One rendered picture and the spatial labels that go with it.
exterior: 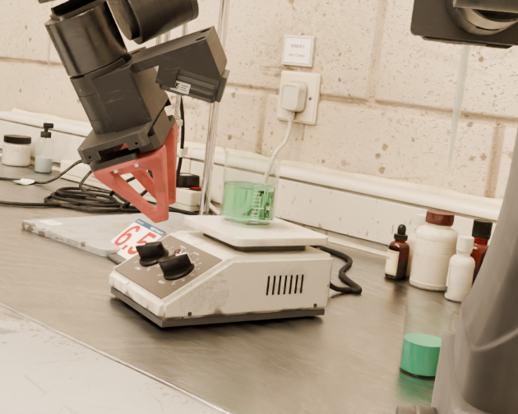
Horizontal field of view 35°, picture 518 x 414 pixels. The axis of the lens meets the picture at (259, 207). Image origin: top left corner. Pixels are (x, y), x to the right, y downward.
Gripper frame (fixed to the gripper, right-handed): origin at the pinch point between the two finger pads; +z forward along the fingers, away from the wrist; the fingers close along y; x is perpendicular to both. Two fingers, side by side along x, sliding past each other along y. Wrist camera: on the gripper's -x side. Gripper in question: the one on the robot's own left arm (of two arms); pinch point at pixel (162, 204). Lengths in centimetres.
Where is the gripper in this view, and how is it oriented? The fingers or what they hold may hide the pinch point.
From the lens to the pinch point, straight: 79.6
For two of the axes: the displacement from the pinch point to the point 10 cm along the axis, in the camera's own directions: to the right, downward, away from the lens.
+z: 3.4, 8.5, 4.0
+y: 1.1, -4.6, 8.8
